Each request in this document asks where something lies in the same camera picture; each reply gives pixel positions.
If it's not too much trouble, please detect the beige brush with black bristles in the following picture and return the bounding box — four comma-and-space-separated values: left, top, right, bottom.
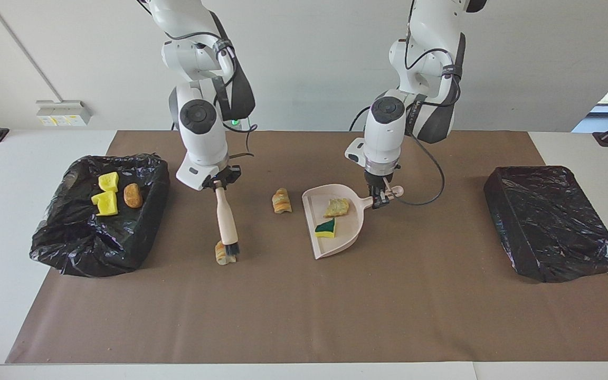
214, 186, 241, 258

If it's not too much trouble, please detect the pale toast chunk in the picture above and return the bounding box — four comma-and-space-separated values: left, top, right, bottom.
324, 197, 351, 219

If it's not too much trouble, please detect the beige plastic dustpan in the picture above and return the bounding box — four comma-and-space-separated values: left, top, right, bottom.
302, 184, 405, 260

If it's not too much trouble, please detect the long striped croissant piece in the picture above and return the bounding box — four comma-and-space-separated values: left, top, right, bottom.
272, 187, 293, 214

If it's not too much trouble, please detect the yellow sponge with green pad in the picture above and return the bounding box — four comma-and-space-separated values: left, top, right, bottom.
315, 217, 337, 239

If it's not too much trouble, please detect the short striped croissant piece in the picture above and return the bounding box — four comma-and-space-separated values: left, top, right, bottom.
215, 240, 237, 265

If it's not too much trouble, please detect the brown bread roll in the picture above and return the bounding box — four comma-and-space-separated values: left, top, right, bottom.
123, 183, 144, 208

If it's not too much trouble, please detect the wedge yellow sponge piece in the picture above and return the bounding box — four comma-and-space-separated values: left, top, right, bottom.
91, 191, 119, 217

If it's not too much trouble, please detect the crumpled black bagged bin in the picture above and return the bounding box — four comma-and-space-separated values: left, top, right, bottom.
30, 153, 171, 278

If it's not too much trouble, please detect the flat black bagged bin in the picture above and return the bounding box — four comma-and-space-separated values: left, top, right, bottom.
483, 166, 608, 284

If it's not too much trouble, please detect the brown paper table mat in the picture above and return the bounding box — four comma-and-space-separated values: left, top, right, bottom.
6, 130, 608, 365

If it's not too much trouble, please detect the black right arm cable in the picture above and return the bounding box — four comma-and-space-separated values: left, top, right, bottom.
164, 29, 258, 159

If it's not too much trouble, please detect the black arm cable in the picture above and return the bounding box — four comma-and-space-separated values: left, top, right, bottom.
164, 29, 258, 159
403, 47, 446, 206

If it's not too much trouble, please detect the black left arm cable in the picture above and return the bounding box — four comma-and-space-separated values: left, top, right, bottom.
403, 47, 446, 206

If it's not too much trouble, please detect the white wall outlet box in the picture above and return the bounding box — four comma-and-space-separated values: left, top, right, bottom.
36, 100, 92, 127

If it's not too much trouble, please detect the white wall conduit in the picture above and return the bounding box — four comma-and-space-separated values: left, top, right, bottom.
0, 0, 62, 102

